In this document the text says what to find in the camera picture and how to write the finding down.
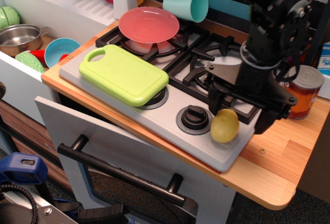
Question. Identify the black right burner grate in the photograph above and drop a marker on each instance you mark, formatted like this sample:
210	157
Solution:
187	72

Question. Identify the teal plastic cup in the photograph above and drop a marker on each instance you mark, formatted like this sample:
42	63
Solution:
189	10

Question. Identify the small steel pot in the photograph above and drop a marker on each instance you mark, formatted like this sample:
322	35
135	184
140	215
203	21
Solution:
18	38

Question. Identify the black left stove knob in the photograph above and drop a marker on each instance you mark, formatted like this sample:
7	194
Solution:
157	101

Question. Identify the white oven door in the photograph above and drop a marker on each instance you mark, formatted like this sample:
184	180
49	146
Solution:
208	201

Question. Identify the grey toy stove top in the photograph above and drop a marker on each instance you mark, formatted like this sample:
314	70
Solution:
162	120

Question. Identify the green toy cabbage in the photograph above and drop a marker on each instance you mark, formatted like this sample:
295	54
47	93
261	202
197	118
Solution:
9	17

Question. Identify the white milk carton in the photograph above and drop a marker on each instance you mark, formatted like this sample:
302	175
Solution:
323	67

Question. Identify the black oven door handle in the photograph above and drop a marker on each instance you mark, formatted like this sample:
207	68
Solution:
170	193

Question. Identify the green plastic cutting board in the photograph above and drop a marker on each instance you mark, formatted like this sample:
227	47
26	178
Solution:
123	75

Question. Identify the red toy pepper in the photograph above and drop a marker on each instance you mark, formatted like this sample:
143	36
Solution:
40	55

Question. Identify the pink plastic plate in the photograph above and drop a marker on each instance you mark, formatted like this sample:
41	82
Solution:
148	25

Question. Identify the purple toy onion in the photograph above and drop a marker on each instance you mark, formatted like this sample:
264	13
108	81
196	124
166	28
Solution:
293	61

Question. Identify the black right stove knob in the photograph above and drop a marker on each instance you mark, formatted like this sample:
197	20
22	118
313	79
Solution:
194	120

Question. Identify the black stove knob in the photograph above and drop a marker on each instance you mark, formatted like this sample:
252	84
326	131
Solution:
194	120
157	101

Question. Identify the blue plastic clamp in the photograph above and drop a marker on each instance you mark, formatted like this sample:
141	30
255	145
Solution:
23	169

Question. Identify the black burner grate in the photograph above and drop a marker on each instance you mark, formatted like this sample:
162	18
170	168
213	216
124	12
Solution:
187	72
162	54

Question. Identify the green toy cucumber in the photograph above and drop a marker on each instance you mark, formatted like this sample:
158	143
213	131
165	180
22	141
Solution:
31	61

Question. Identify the black left burner grate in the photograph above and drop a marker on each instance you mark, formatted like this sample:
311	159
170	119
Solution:
162	54

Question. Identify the orange toy food can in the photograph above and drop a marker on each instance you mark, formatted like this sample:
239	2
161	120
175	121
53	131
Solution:
305	87

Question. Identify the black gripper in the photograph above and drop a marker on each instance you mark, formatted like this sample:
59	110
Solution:
257	87

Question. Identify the yellow toy potato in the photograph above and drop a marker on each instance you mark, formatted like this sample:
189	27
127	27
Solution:
224	126

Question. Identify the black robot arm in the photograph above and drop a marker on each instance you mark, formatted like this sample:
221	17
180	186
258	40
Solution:
278	31

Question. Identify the blue plastic bowl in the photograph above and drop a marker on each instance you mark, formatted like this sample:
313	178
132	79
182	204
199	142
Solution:
57	48

